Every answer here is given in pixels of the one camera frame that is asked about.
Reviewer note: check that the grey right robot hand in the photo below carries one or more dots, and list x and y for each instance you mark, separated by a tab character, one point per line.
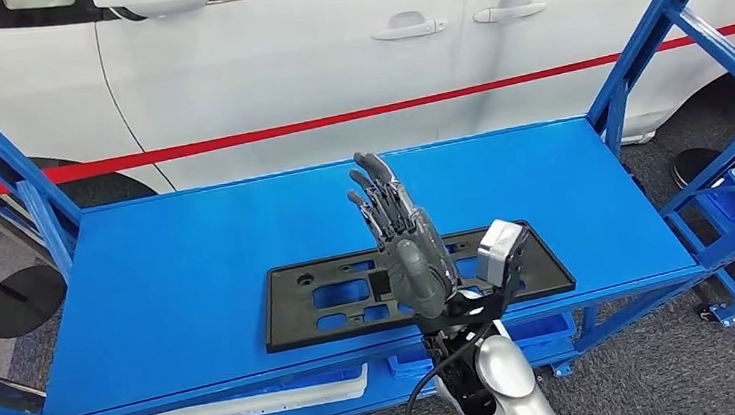
415	261

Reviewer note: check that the black plastic car part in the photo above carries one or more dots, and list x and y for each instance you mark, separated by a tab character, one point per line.
297	318

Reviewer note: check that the blue metal shelf rack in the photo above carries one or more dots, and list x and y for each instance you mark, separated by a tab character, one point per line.
214	279

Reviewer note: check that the blue wheeled shelf rack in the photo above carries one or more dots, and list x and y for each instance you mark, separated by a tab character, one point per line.
723	318

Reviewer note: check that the shallow white plastic bin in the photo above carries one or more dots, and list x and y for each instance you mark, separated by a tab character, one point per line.
258	402

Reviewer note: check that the white car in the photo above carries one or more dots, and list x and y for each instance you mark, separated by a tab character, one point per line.
262	62

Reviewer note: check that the black round stanchion base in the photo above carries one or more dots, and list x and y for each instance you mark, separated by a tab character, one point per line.
696	167

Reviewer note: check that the stanchion with black base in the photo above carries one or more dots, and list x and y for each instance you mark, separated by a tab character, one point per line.
23	302

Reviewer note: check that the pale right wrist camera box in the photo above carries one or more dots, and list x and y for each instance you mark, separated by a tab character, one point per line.
501	251

